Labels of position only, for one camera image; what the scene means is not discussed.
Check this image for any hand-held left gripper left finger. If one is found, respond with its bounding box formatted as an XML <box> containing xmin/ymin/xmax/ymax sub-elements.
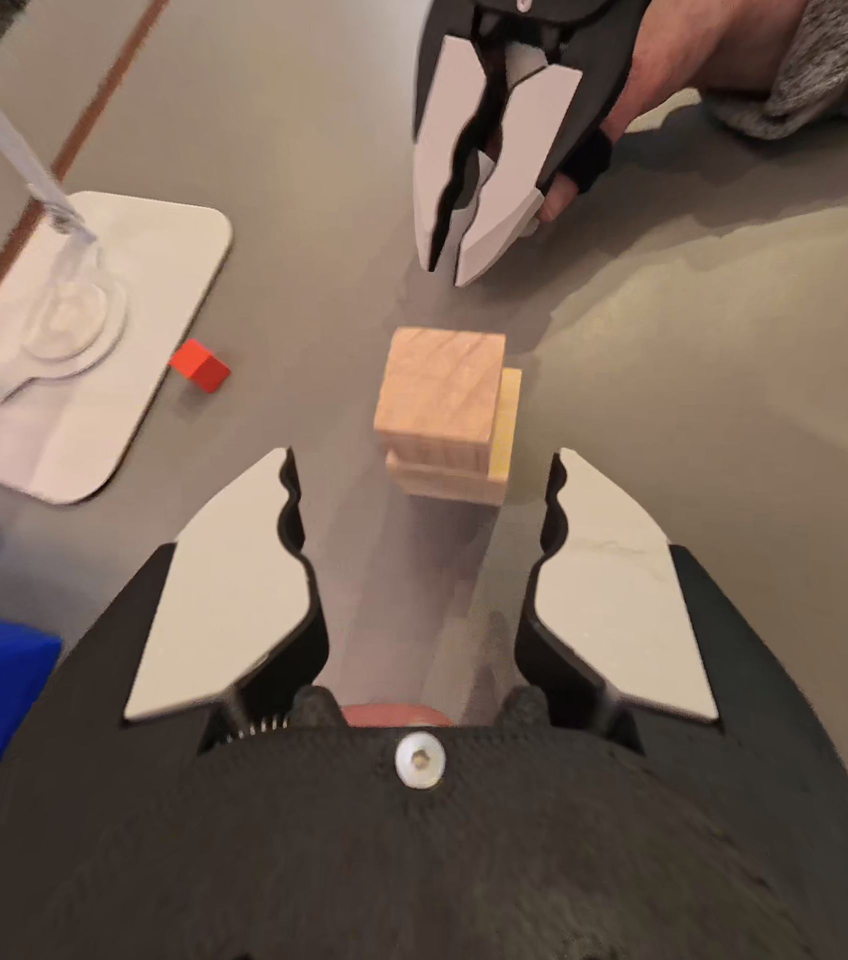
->
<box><xmin>122</xmin><ymin>447</ymin><xmax>330</xmax><ymax>727</ymax></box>

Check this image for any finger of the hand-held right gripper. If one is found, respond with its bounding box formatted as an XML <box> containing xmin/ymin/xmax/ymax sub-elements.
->
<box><xmin>412</xmin><ymin>34</ymin><xmax>491</xmax><ymax>273</ymax></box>
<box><xmin>454</xmin><ymin>41</ymin><xmax>584</xmax><ymax>288</ymax></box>

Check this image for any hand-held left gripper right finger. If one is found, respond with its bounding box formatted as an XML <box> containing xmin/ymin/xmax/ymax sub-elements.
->
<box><xmin>514</xmin><ymin>447</ymin><xmax>722</xmax><ymax>727</ymax></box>

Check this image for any pale wooden cube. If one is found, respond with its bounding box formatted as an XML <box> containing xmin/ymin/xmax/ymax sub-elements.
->
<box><xmin>384</xmin><ymin>366</ymin><xmax>524</xmax><ymax>507</ymax></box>

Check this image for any small red cube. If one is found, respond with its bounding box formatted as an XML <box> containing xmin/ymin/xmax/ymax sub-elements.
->
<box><xmin>168</xmin><ymin>338</ymin><xmax>233</xmax><ymax>393</ymax></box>

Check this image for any large wooden cube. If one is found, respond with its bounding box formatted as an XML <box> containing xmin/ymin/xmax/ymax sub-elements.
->
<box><xmin>373</xmin><ymin>326</ymin><xmax>508</xmax><ymax>467</ymax></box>

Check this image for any person's right hand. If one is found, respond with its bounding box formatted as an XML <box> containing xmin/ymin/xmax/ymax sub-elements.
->
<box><xmin>480</xmin><ymin>0</ymin><xmax>807</xmax><ymax>226</ymax></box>

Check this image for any clear plastic suction stand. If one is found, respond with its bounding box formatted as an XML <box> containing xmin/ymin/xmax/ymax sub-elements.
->
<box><xmin>0</xmin><ymin>30</ymin><xmax>129</xmax><ymax>407</ymax></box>

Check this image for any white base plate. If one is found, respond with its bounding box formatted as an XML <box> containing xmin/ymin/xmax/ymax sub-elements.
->
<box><xmin>0</xmin><ymin>190</ymin><xmax>234</xmax><ymax>506</ymax></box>

